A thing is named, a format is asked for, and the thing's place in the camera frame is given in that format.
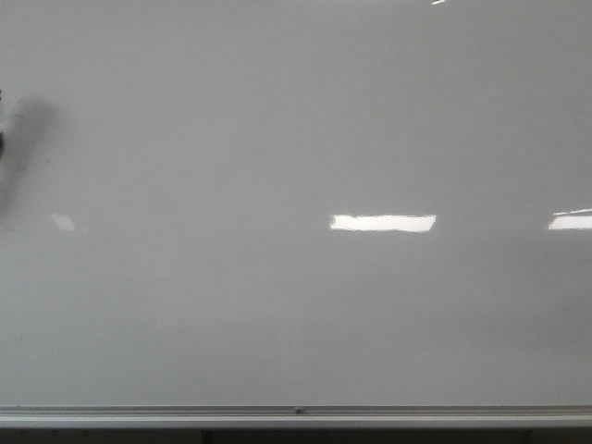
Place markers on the white whiteboard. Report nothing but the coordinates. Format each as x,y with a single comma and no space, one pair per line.
296,203

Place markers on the aluminium whiteboard tray rail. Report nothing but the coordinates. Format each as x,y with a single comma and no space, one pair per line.
299,417

